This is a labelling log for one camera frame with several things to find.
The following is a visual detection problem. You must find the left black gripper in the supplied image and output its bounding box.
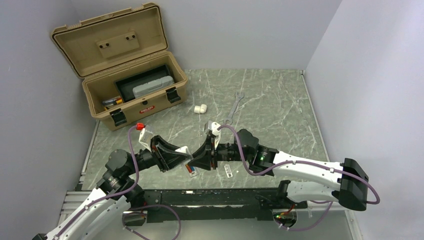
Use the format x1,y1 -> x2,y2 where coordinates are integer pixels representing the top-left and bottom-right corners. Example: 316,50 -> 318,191
125,134 -> 191,176

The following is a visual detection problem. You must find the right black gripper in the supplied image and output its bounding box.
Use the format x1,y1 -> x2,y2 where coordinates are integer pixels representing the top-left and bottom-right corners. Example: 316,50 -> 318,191
188,135 -> 252,170

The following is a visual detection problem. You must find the orange red AA battery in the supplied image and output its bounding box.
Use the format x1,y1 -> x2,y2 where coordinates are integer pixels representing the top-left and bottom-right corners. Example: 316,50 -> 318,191
185,164 -> 192,174

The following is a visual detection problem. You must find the white battery cover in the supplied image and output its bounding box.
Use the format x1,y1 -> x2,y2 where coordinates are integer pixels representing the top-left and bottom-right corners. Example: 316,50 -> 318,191
224,164 -> 233,178

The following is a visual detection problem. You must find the white remote control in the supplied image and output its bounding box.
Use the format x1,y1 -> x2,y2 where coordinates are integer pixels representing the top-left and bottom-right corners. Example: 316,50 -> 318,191
175,146 -> 199,178

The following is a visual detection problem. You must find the white pvc elbow fitting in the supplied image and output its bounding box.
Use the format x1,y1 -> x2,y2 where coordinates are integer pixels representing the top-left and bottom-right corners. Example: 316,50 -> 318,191
193,104 -> 208,114

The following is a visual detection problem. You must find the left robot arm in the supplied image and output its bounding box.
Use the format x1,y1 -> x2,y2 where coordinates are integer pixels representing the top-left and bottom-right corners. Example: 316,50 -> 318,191
34,136 -> 193,240

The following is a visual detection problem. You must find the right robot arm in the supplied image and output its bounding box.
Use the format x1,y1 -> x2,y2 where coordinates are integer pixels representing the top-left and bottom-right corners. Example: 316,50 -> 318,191
188,129 -> 370,211

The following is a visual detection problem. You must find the silver open-end wrench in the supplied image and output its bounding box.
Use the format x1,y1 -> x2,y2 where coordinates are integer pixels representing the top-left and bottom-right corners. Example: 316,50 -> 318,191
223,92 -> 245,125

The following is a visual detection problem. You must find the grey plastic case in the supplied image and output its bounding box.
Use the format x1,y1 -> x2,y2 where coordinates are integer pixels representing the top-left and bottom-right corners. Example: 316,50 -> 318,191
132,75 -> 174,99

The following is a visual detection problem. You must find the black tray in toolbox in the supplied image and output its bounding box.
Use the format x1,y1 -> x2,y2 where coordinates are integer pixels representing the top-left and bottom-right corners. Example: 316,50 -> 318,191
114,64 -> 175,102

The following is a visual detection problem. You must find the tan plastic toolbox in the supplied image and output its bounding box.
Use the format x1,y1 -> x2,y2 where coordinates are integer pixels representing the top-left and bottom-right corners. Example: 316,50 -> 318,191
51,3 -> 188,131

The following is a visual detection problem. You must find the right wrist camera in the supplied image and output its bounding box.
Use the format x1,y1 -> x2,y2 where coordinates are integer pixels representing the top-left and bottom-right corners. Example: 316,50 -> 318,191
203,120 -> 221,145

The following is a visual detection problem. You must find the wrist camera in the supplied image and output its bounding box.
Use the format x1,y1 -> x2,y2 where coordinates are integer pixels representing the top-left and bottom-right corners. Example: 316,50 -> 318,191
203,120 -> 221,145
135,123 -> 154,152

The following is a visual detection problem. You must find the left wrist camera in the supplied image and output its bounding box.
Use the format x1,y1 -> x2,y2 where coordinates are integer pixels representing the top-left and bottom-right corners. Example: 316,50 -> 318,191
135,123 -> 154,152

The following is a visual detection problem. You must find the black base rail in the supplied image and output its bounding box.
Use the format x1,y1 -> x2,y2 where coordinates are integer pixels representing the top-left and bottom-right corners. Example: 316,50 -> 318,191
144,187 -> 307,223

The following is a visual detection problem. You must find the purple base cable loop left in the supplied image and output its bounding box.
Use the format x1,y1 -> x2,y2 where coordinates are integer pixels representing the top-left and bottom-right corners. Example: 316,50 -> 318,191
121,204 -> 182,240

